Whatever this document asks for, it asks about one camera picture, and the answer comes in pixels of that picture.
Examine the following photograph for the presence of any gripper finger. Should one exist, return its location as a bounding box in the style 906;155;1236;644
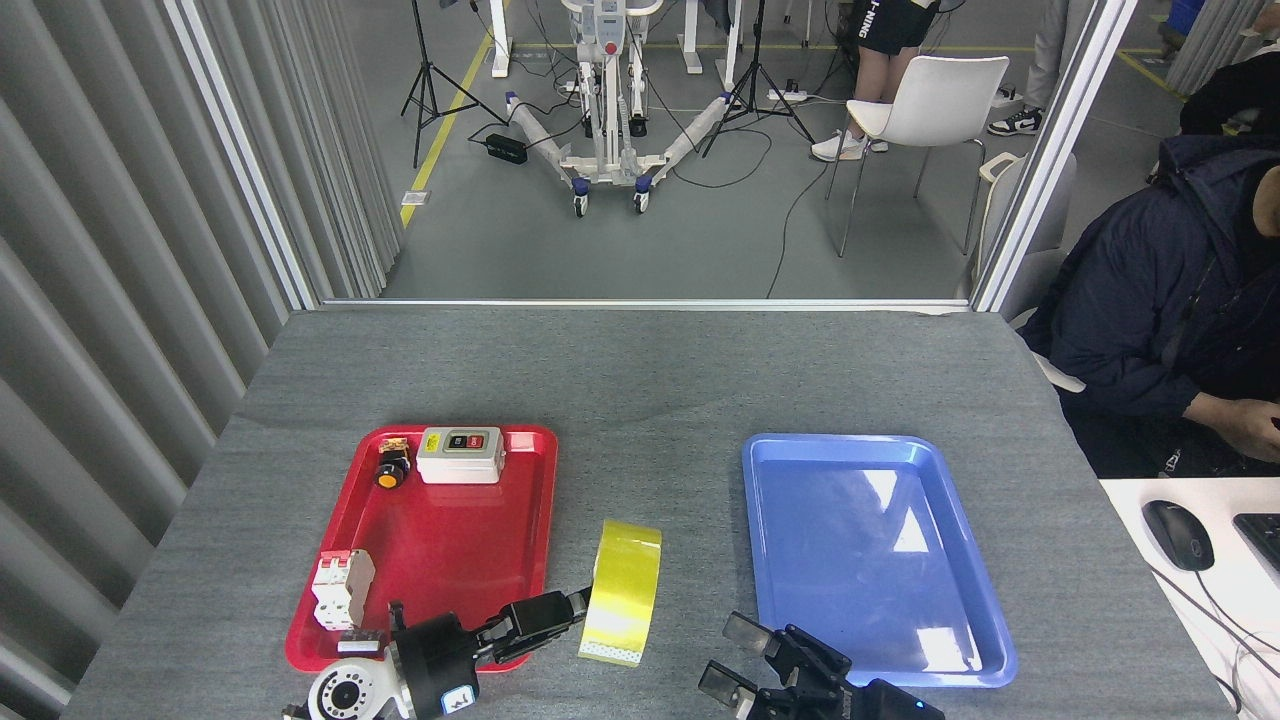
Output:
722;612;853;691
476;626;568;668
698;660;851;720
478;587;593;643

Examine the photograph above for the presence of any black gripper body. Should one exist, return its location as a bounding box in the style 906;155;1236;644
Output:
845;678;946;720
385;612;481;719

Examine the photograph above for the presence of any yellow tape roll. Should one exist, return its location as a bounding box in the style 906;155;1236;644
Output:
578;519;663;667

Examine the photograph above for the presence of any person's hand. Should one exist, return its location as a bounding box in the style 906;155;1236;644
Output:
1195;395;1280;463

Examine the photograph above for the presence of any white circuit breaker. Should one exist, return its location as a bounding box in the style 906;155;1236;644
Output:
311;549;376;632

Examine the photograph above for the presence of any red plastic tray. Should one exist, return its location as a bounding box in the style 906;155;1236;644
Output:
285;425;559;673

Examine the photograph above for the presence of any blue plastic tray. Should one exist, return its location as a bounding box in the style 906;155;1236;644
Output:
741;433;1019;688

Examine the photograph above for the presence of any yellow push button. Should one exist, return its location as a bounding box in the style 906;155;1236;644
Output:
375;437;412;491

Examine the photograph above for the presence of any black computer mouse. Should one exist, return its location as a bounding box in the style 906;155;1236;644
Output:
1142;500;1215;572

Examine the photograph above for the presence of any white desk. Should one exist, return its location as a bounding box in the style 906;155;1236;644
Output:
1100;477;1280;720

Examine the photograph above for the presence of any black keyboard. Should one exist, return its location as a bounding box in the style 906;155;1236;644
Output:
1233;513;1280;586

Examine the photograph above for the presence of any grey white armchair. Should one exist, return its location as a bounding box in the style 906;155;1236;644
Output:
975;150;1086;394

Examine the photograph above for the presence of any person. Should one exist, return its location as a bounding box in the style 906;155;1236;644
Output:
988;0;1071;137
1180;50;1280;136
811;0;941;162
1018;135;1280;479

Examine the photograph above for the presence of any white stand on wheels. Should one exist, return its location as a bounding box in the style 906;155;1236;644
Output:
505;0;741;216

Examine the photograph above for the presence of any black tripod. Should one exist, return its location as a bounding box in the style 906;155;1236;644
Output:
400;0;506;169
700;0;819;159

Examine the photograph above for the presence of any white desk leg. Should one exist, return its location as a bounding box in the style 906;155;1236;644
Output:
678;0;704;74
722;0;747;91
488;0;513;78

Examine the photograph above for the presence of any white plastic chair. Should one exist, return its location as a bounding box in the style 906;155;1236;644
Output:
826;55;1011;258

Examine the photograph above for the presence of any white push-button switch box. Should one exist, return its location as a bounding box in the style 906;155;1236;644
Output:
416;427;506;485

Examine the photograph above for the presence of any silver frame rail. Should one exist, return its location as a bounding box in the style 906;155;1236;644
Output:
320;298;971;313

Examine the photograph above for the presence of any black floor cable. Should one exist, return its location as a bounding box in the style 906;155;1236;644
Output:
765;155;831;299

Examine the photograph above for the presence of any silver frame post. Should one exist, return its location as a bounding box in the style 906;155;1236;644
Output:
970;0;1141;313

